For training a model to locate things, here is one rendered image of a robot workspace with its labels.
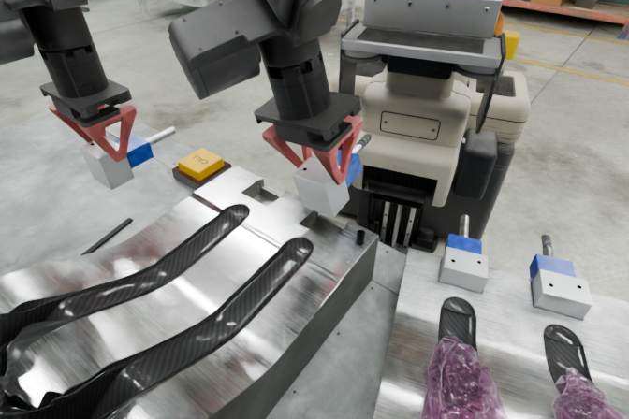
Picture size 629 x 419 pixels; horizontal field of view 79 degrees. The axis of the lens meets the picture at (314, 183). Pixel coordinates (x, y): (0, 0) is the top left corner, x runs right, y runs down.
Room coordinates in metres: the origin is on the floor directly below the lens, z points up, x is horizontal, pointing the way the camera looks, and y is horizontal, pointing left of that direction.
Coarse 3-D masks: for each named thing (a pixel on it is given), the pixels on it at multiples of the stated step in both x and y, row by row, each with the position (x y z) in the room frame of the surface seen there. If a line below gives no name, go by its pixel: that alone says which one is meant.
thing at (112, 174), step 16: (96, 144) 0.45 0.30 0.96; (112, 144) 0.45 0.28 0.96; (128, 144) 0.47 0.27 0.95; (144, 144) 0.47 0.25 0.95; (96, 160) 0.42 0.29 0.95; (112, 160) 0.43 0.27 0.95; (128, 160) 0.45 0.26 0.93; (144, 160) 0.46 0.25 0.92; (96, 176) 0.43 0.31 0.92; (112, 176) 0.42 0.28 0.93; (128, 176) 0.44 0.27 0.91
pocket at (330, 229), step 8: (312, 216) 0.39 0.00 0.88; (320, 216) 0.39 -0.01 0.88; (304, 224) 0.37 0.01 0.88; (312, 224) 0.39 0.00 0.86; (320, 224) 0.39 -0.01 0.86; (328, 224) 0.38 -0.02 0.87; (336, 224) 0.38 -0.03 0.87; (320, 232) 0.37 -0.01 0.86; (328, 232) 0.37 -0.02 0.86; (336, 232) 0.37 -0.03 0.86
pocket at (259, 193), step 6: (258, 180) 0.46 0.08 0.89; (252, 186) 0.45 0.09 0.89; (258, 186) 0.46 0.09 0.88; (264, 186) 0.46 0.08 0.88; (246, 192) 0.44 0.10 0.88; (252, 192) 0.45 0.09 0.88; (258, 192) 0.46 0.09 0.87; (264, 192) 0.45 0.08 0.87; (270, 192) 0.45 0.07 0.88; (276, 192) 0.45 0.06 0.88; (258, 198) 0.45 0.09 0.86; (264, 198) 0.45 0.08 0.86; (270, 198) 0.45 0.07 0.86; (276, 198) 0.44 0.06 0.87; (264, 204) 0.43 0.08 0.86; (270, 204) 0.43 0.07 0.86
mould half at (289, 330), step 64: (128, 256) 0.31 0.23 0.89; (256, 256) 0.31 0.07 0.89; (320, 256) 0.31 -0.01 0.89; (128, 320) 0.21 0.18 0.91; (192, 320) 0.22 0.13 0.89; (256, 320) 0.23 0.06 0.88; (320, 320) 0.24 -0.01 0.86; (64, 384) 0.14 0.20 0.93; (192, 384) 0.15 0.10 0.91; (256, 384) 0.16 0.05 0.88
